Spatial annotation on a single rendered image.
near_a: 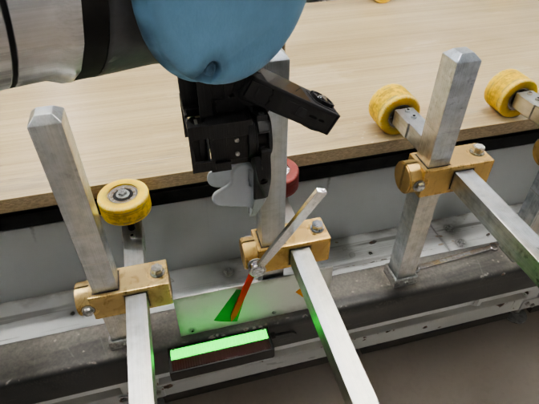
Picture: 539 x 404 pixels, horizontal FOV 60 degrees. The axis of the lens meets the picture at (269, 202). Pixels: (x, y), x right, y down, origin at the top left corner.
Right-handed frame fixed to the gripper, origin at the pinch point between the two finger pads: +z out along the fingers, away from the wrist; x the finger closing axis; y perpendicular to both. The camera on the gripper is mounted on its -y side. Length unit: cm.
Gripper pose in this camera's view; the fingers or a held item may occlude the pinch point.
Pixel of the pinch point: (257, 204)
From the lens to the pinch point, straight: 55.1
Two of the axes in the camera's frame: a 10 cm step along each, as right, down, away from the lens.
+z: 0.0, 7.6, 6.5
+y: -9.7, 1.7, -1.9
